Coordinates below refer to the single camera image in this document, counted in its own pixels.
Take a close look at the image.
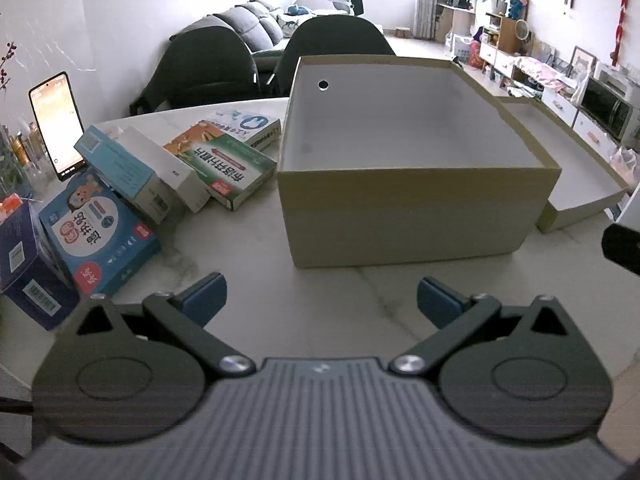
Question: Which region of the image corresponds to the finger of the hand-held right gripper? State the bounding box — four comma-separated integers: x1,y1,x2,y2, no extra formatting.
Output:
602,225,640,277

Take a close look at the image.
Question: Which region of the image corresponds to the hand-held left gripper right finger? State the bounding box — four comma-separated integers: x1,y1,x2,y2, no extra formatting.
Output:
389,276,569,377

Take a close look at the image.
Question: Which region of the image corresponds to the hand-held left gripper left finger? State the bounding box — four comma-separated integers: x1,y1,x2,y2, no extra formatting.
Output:
75,272,254,379

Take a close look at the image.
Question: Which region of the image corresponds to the cardboard box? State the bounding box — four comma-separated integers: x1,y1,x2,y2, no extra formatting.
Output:
276,56,562,268

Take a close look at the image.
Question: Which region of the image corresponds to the cardboard box lid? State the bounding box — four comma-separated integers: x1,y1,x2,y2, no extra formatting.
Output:
500,96,632,234

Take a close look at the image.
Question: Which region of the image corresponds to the blue cartoon medicine box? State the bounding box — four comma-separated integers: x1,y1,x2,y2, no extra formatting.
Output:
39,169,162,297

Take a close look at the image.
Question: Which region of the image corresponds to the green orange medicine box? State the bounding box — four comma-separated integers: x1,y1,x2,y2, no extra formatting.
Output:
163,120,278,211

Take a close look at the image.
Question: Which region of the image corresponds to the long plain white box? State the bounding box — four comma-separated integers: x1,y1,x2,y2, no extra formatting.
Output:
107,126,212,214

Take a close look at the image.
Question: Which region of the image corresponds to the teal white medicine box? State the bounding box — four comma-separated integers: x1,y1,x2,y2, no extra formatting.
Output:
74,125,172,225

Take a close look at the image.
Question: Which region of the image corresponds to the white blue medicine box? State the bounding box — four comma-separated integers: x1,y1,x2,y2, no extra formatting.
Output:
209,109,282,152

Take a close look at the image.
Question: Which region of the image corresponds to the dark purple box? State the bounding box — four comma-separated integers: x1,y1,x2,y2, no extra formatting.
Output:
0,200,81,332

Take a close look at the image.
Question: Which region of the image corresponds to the white marble desktop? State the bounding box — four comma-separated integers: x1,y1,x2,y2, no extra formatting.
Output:
0,96,640,396

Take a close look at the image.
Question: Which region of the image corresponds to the plastic bag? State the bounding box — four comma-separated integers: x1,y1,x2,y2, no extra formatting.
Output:
609,147,640,188

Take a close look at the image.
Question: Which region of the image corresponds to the microwave oven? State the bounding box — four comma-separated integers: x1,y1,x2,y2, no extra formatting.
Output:
580,62,640,143

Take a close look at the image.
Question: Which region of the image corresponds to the white TV cabinet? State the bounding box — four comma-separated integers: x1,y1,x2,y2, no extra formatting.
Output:
475,40,640,153

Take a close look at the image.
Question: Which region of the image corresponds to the small standing framed picture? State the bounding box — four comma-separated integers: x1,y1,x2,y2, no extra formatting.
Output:
570,46,599,80

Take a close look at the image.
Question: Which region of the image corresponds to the pink floral cloth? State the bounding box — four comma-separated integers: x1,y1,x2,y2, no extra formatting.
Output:
515,55,577,89

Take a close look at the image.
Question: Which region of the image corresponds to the dark dining chair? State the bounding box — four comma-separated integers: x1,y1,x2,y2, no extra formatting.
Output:
130,26,259,117
272,15,398,98

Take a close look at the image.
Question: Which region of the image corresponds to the black smartphone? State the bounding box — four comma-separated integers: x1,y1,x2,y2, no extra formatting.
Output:
28,71,87,182

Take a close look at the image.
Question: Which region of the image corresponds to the row of small glass bottles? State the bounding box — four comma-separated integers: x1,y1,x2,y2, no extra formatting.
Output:
0,120,51,200

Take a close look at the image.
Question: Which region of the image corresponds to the wooden shelf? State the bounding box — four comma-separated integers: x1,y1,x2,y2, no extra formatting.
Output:
486,12,532,56

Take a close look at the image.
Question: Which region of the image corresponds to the grey sofa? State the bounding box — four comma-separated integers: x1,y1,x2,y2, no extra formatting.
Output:
170,1,301,58

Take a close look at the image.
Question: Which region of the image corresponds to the grey curtain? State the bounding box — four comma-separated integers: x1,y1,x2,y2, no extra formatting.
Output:
415,0,451,41

